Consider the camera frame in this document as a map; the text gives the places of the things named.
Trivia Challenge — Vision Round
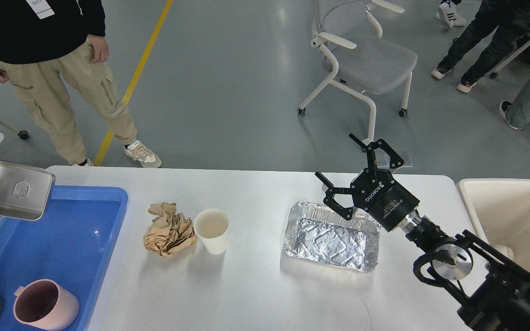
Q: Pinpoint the aluminium foil tray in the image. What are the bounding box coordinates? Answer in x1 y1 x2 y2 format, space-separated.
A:
283 200 381 273

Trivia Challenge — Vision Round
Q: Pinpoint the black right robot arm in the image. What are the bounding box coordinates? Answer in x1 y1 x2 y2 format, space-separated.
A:
315 134 530 331

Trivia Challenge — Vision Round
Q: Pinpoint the pink ribbed mug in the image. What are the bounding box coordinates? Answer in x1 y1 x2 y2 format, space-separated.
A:
12 279 80 331

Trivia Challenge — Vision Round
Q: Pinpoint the person in khaki trousers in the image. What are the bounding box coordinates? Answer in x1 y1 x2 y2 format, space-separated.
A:
0 0 161 168

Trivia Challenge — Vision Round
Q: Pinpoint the person with striped sneakers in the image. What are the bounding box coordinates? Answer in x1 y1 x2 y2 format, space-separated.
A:
436 0 467 28

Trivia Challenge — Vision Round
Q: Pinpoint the stainless steel rectangular tray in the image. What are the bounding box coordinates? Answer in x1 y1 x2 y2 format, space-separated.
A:
0 160 56 221

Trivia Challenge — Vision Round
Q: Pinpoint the blue plastic tray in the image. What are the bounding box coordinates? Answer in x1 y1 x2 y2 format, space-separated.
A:
0 186 128 331

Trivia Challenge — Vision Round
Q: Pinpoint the grey white office chair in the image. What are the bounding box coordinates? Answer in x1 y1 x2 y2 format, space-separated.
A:
297 0 418 143

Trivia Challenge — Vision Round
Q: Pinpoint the white paper cup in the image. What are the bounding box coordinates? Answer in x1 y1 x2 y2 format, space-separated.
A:
194 209 229 254

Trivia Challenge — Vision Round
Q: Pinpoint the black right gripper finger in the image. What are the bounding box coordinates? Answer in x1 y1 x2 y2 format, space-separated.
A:
349 133 405 174
315 172 362 221

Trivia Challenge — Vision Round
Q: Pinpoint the person in dark jeans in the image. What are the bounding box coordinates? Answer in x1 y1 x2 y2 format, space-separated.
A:
431 0 530 94

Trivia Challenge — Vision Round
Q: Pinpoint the crumpled brown paper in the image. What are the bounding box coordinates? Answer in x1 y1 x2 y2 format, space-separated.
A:
143 202 198 257

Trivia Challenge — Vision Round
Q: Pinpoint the beige plastic bin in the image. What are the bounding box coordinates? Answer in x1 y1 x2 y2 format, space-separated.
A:
457 178 530 272

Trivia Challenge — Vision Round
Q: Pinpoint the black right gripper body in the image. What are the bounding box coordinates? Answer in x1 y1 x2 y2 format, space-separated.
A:
351 168 420 231

